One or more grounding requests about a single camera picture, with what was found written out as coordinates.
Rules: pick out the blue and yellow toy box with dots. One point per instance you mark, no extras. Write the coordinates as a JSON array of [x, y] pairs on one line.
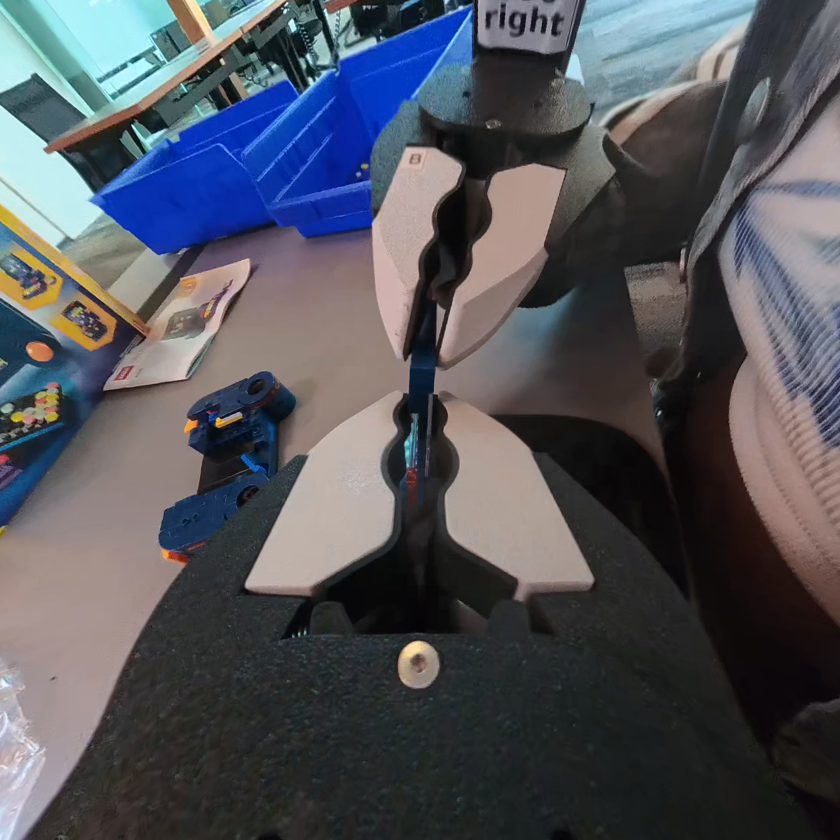
[[39, 407]]

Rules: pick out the white blue-printed shirt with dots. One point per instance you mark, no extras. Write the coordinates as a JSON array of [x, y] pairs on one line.
[[787, 394]]

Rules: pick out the scattered small colourful bricks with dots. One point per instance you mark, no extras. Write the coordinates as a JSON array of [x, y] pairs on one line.
[[359, 172]]

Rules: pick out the blue brick-built game console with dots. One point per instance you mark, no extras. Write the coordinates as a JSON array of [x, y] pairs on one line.
[[262, 400]]

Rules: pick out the instruction booklet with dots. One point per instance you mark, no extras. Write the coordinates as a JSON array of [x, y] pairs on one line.
[[177, 328]]

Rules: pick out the black mesh chair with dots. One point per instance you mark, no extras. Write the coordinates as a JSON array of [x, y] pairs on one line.
[[39, 111]]

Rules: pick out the thin blue brick strip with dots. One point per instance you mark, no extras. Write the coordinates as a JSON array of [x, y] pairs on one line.
[[420, 374]]

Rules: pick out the clear plastic bag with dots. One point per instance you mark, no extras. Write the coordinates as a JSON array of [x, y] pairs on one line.
[[16, 754]]

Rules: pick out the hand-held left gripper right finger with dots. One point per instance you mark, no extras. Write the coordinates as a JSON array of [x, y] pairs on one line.
[[505, 512]]

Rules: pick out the large black cushioned pad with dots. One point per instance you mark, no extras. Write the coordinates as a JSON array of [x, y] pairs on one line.
[[590, 453]]

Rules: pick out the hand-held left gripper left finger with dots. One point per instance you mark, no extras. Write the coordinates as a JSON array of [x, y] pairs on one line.
[[328, 512]]

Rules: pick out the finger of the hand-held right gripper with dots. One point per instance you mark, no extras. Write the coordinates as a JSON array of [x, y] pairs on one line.
[[400, 229], [512, 243]]

